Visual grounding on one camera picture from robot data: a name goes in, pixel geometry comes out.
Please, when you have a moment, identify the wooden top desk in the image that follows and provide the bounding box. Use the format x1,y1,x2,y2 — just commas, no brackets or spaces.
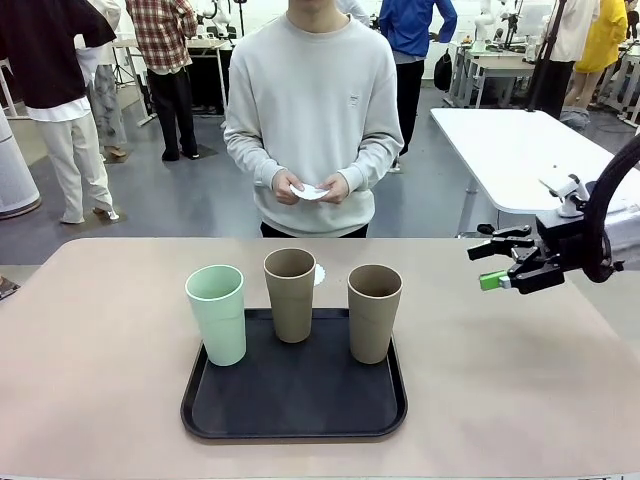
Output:
112,37,229,126

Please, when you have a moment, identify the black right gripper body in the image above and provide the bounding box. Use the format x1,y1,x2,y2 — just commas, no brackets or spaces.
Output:
512,244,568,295

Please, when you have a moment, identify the person's left forearm grey sleeve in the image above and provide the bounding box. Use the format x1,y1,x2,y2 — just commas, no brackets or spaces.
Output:
337,127,405,194

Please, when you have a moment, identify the person in cream top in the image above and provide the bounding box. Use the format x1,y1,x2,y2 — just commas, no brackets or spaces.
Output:
527,0,601,121

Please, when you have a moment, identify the grey crumpled cloth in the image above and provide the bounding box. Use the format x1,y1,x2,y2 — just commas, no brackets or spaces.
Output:
558,105,591,132

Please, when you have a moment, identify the person in patterned skirt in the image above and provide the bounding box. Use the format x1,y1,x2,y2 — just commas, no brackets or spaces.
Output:
74,0,129,159

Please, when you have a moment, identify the person's right hand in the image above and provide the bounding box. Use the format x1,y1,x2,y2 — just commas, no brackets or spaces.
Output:
271,168,301,206

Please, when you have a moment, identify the black hanging bag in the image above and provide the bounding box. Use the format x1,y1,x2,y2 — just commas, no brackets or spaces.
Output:
433,49,454,92

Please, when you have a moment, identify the person's left hand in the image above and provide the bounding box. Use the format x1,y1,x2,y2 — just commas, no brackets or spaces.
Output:
315,172,350,206

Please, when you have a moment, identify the white cylindrical air purifier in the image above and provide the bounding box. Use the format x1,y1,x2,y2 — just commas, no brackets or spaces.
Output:
0,107,41,220

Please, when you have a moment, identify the black plastic serving tray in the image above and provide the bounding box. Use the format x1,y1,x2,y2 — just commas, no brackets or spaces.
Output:
180,307,409,441

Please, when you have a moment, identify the person's right forearm grey sleeve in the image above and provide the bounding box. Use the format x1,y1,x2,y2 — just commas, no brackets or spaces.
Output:
223,124,286,189

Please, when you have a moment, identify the grey frame workbench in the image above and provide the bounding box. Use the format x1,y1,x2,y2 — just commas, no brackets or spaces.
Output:
449,42,539,109

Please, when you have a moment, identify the brown tall cup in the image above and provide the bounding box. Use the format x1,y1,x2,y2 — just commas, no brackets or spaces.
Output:
263,248,318,344
347,264,404,365

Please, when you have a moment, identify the person in blue shirt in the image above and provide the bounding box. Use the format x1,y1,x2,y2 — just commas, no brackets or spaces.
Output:
378,0,459,174

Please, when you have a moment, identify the white table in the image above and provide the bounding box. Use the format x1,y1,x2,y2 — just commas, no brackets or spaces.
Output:
429,107,640,241

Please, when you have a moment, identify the person in grey sweatshirt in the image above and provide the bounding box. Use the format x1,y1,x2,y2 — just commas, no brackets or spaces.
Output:
223,0,405,239

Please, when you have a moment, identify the black tripod stand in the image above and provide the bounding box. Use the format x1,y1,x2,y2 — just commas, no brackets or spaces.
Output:
524,0,569,115

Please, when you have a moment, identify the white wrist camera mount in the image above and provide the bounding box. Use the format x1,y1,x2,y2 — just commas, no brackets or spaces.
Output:
538,173,591,219

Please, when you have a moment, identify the person in yellow coat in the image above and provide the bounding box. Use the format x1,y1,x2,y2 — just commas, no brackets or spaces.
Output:
564,0,629,109

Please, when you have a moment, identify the person in black shirt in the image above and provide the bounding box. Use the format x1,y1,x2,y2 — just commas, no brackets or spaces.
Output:
0,0,119,225

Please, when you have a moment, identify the light green tall cup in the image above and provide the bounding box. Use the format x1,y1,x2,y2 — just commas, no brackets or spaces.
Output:
185,264,247,368

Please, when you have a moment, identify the person in plaid shirt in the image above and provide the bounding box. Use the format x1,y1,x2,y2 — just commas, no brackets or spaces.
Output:
124,0,201,162

